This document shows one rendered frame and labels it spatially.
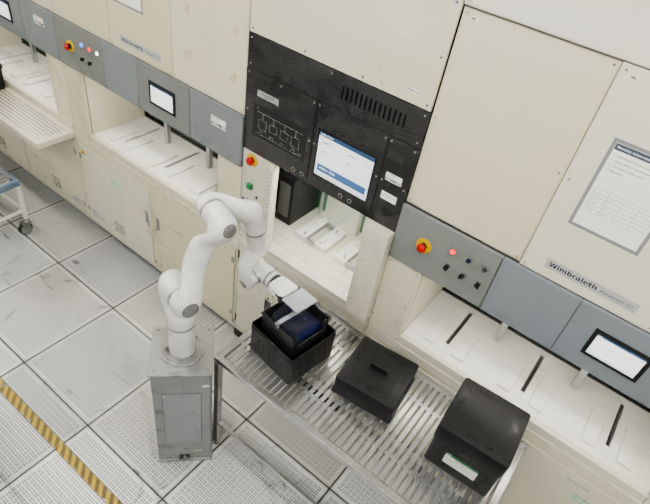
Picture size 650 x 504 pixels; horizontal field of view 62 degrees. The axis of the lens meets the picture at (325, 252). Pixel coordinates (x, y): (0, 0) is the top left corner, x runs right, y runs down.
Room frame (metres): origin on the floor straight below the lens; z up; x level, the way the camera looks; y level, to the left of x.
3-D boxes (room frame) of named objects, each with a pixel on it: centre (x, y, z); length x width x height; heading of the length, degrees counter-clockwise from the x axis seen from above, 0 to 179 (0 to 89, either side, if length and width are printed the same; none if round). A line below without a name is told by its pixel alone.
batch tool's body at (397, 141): (2.39, -0.11, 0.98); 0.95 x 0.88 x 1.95; 150
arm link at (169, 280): (1.51, 0.57, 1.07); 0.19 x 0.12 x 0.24; 42
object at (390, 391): (1.50, -0.33, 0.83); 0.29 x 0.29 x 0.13; 67
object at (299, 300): (1.60, 0.07, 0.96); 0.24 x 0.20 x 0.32; 142
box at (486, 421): (1.25, -0.74, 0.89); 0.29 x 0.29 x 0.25; 63
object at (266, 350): (1.60, 0.07, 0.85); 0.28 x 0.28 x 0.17; 52
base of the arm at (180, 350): (1.49, 0.55, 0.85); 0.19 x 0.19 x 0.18
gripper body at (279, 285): (1.66, 0.15, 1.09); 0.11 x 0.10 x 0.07; 52
